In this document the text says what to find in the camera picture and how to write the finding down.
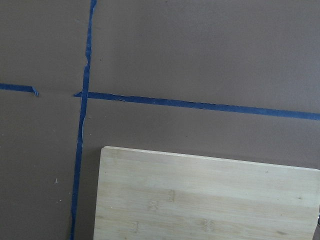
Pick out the wooden cutting board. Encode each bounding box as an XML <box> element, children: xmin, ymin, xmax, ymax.
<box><xmin>93</xmin><ymin>146</ymin><xmax>320</xmax><ymax>240</ymax></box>

